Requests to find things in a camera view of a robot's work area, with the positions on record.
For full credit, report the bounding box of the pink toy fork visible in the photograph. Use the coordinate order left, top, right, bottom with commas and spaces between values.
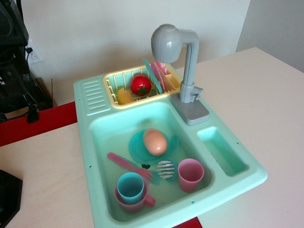
107, 152, 154, 182

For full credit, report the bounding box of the black cable plug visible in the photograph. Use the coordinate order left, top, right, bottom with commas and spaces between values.
27, 108, 39, 124

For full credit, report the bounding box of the teal small bowl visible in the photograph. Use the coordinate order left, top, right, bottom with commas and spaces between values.
170, 135, 180, 155

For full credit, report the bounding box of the yellow dish rack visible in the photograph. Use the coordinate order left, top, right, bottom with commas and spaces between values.
103, 64, 181, 109

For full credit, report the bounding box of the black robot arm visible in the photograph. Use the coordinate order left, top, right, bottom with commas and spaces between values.
0, 0, 29, 113

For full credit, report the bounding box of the pink upright plate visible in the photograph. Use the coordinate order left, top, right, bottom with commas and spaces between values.
150, 62, 165, 92

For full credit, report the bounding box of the pink toy knife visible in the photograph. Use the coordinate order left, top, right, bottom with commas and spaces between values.
156, 61, 168, 75

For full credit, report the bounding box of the pink toy cup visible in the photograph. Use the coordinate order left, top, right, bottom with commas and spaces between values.
178, 158, 204, 192

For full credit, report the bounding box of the mint green toy sink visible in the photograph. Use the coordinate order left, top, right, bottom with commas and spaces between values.
74, 74, 267, 228

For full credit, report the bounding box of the white wall outlet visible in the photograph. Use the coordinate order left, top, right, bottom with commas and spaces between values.
25, 39, 44, 65

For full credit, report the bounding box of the black box corner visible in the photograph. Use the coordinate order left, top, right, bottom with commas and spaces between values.
0, 170, 23, 228

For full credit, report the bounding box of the pink toy mug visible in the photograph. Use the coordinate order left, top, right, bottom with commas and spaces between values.
114, 181, 156, 213

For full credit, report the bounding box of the grey toy faucet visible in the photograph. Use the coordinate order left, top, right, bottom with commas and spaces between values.
151, 24, 209, 125

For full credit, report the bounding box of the teal dish brush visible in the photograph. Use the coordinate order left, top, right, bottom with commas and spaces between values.
157, 158, 178, 181

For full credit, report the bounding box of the blue toy cup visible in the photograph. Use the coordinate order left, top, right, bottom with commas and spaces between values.
116, 172, 145, 205

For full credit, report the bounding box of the teal toy plate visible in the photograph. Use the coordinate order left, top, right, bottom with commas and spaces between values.
128, 129, 172, 165

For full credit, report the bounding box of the beige toy egg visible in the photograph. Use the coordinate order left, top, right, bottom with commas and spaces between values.
143, 128, 168, 156

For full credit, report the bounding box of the red toy tomato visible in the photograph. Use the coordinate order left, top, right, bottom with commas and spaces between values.
130, 75, 152, 96

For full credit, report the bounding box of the teal upright plate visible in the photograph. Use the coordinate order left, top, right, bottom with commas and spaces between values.
142, 58, 163, 94

